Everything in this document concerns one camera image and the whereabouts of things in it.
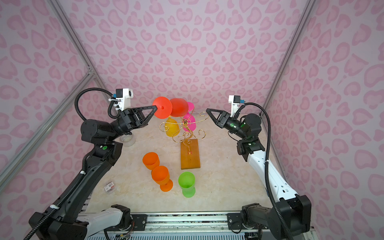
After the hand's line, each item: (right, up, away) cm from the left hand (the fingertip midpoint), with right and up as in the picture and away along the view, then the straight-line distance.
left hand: (155, 110), depth 48 cm
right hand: (+18, +1, +15) cm, 23 cm away
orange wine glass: (-5, -30, +29) cm, 42 cm away
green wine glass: (+8, -33, +29) cm, 45 cm away
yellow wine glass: (-1, -6, +39) cm, 39 cm away
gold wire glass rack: (+7, -11, +37) cm, 39 cm away
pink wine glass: (+9, -2, +27) cm, 29 cm away
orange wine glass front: (-11, -23, +31) cm, 40 cm away
